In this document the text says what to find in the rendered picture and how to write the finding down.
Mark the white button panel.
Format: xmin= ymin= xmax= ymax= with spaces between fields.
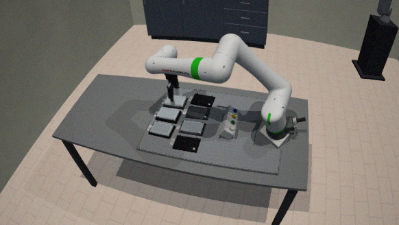
xmin=219 ymin=104 xmax=239 ymax=141

